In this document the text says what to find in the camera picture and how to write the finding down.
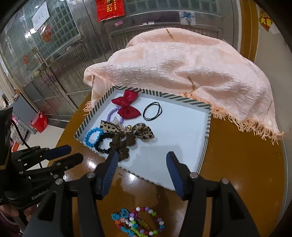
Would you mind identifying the leopard print bow scrunchie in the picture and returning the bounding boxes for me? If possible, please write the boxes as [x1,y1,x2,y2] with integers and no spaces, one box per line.
[94,121,154,162]

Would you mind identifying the thin black hair tie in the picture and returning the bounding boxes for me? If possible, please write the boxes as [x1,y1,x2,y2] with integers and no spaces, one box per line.
[142,101,163,122]

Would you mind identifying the striped white jewelry tray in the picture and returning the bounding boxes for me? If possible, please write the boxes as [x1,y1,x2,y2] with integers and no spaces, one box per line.
[74,85,212,191]

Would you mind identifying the person's left hand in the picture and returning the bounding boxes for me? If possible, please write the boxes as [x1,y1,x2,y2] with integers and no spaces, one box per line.
[0,204,37,222]

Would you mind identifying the red bag on floor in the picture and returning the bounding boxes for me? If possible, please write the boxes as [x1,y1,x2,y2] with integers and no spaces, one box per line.
[30,111,48,133]

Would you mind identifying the black scrunchie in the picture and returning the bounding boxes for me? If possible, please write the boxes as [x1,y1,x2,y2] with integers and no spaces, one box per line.
[94,132,114,154]

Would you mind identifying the red satin bow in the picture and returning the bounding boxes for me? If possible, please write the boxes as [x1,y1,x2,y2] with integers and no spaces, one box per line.
[111,90,141,119]

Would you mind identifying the round red window decoration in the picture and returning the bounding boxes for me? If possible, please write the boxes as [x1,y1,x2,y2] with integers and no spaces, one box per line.
[40,25,52,42]

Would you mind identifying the pink textured fringed cloth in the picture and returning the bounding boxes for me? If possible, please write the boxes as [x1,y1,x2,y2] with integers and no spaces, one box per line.
[83,28,284,142]

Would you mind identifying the white paper note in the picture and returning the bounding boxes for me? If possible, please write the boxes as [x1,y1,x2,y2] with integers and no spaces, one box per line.
[32,1,50,31]

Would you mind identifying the red banner on door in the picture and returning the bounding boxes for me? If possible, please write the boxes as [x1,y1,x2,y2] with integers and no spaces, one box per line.
[95,0,125,22]

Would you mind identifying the blue flower picture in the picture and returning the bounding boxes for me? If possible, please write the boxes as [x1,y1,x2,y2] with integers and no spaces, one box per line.
[179,10,196,26]

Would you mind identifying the blue bead bracelet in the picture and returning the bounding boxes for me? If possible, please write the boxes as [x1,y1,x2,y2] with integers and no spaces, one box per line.
[84,127,105,148]

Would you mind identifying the colourful charm hair tie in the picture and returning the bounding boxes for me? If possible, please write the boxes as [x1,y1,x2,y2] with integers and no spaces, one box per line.
[111,208,153,237]

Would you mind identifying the purple bead bracelet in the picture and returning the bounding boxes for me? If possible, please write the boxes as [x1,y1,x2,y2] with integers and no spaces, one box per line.
[106,106,125,124]

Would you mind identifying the red yellow wall decoration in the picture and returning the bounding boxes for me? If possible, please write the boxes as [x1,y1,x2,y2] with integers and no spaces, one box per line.
[259,11,273,31]

